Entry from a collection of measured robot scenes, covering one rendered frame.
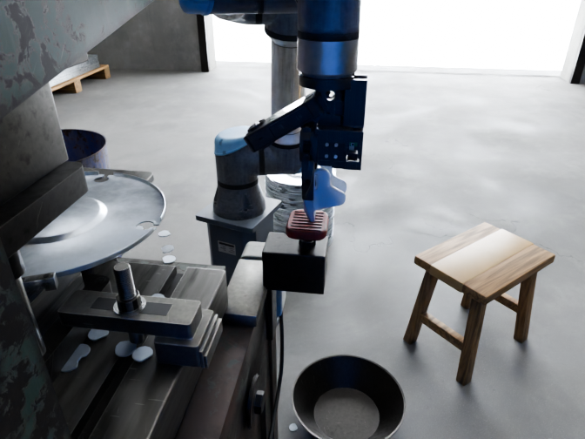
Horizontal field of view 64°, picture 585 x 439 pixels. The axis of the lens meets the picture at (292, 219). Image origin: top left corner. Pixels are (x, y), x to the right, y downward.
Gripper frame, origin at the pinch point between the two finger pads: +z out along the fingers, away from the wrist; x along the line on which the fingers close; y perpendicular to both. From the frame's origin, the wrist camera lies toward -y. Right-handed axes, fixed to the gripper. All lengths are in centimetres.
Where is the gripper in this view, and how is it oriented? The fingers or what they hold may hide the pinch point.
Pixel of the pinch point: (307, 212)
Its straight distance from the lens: 69.2
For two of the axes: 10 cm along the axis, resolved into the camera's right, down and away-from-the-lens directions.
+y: 9.9, 0.7, -1.2
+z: 0.0, 8.7, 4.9
